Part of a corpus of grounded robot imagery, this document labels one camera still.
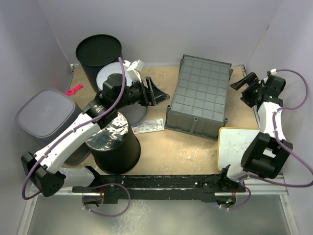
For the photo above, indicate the clear plastic label card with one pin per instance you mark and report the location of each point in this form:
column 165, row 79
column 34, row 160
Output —
column 148, row 126

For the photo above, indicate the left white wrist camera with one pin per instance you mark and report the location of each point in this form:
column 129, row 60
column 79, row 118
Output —
column 133, row 69

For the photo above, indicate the pink plastic clip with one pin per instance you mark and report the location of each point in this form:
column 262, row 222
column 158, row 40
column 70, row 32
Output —
column 74, row 90

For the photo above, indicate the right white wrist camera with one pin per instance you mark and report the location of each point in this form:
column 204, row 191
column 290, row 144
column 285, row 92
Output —
column 272, row 72

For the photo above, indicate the grey rectangular plastic crate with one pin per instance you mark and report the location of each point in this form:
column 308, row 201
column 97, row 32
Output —
column 198, row 103

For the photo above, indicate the dark blue cylindrical bin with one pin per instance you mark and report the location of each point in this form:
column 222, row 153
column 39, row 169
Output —
column 95, row 52

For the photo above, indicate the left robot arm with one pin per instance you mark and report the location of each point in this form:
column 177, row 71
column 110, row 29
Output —
column 43, row 168

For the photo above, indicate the grey ribbed laundry basket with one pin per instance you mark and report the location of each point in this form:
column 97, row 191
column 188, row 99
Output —
column 47, row 115

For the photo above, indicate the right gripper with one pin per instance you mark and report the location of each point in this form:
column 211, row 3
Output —
column 246, row 98

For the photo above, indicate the light grey plastic bucket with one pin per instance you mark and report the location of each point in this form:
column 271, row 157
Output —
column 134, row 113

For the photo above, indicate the small whiteboard with yellow frame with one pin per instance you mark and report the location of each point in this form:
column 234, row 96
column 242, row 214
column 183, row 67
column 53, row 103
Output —
column 232, row 143

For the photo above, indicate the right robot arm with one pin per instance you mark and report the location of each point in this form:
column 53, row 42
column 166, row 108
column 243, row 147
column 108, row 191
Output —
column 264, row 157

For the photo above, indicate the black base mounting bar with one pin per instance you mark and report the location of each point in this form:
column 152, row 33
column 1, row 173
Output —
column 161, row 187

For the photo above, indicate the black cylindrical bin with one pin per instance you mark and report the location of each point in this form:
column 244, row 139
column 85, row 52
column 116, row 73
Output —
column 115, row 148

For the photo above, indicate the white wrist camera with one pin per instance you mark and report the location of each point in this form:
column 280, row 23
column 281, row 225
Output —
column 133, row 69
column 272, row 72

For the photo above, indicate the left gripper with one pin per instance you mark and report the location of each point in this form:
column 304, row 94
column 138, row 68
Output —
column 156, row 96

